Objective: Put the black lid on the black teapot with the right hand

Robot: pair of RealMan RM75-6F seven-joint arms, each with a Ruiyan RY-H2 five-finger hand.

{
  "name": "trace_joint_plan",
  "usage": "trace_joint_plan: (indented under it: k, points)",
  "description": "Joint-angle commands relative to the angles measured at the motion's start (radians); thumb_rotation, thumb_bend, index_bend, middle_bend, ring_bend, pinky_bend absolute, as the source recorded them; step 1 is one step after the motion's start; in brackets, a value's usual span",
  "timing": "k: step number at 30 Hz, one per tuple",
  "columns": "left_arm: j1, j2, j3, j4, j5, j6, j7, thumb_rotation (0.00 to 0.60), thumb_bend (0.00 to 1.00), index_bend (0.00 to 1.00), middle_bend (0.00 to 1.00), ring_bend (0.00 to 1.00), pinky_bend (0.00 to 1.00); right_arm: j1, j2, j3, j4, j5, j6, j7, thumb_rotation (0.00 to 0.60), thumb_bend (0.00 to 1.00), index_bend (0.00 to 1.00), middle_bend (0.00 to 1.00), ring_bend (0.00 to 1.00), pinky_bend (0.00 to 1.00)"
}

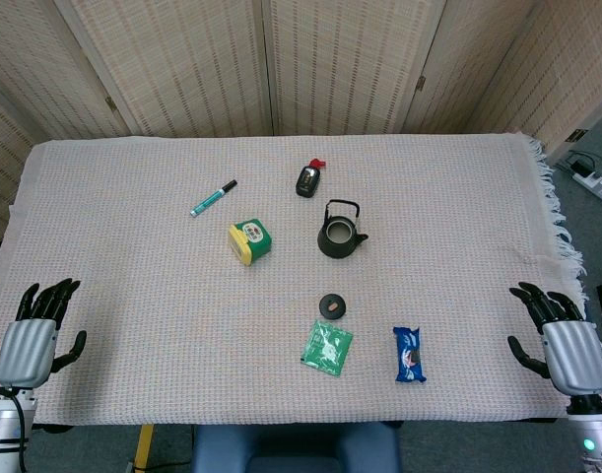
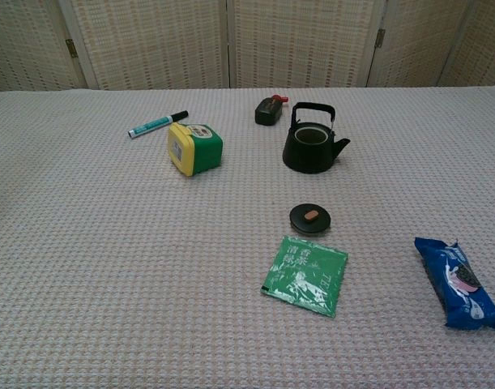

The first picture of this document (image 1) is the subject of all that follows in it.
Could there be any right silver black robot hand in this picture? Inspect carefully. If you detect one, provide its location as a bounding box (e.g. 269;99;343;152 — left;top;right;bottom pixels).
506;281;602;396

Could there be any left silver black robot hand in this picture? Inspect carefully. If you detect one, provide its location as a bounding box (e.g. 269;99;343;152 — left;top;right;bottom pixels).
0;278;88;388

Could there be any black teapot lid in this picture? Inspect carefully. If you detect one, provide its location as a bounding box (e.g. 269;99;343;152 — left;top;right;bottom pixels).
318;293;347;320

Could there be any black cast iron teapot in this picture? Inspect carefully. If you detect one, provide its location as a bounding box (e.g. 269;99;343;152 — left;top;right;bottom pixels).
316;198;369;259

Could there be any blue cookie packet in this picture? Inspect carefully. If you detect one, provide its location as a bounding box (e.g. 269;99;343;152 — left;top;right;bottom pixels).
392;325;428;384

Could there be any beige woven tablecloth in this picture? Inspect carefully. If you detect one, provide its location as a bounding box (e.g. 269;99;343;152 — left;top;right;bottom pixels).
0;131;591;426

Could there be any white power strip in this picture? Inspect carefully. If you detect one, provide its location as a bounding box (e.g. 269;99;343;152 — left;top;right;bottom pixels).
565;153;602;207

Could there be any green marker pen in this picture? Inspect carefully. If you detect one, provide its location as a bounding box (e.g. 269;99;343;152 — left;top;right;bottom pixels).
189;178;238;219

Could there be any green sachet packet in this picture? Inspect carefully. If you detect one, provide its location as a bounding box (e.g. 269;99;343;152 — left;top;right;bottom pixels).
299;318;355;379

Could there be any green yellow box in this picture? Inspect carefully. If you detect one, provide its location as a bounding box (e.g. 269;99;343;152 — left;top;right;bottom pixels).
227;218;273;267

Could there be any blue chair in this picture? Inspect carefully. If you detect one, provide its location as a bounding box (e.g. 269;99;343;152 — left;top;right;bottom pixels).
190;421;403;473

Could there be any black red small device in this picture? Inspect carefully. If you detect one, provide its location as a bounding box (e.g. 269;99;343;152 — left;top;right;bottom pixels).
295;157;328;200

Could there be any wooden folding screen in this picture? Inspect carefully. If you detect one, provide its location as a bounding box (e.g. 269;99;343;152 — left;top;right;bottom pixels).
0;0;602;240

